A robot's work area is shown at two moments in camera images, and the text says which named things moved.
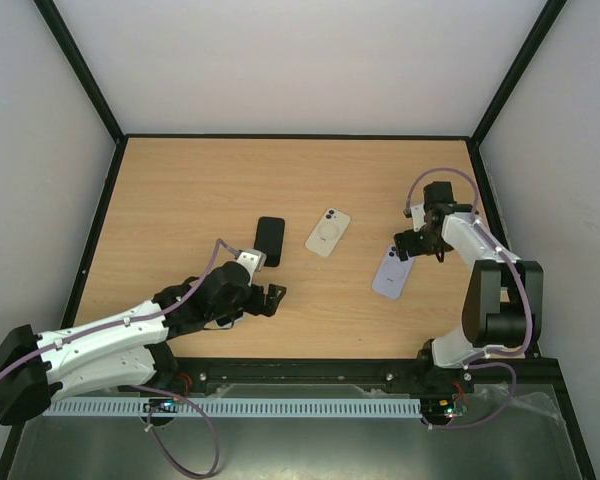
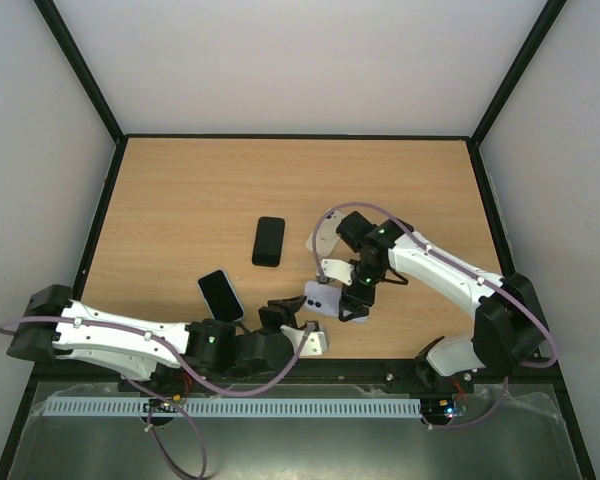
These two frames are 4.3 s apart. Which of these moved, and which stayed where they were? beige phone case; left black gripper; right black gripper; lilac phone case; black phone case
Moved: right black gripper; lilac phone case; left black gripper
Stayed: beige phone case; black phone case
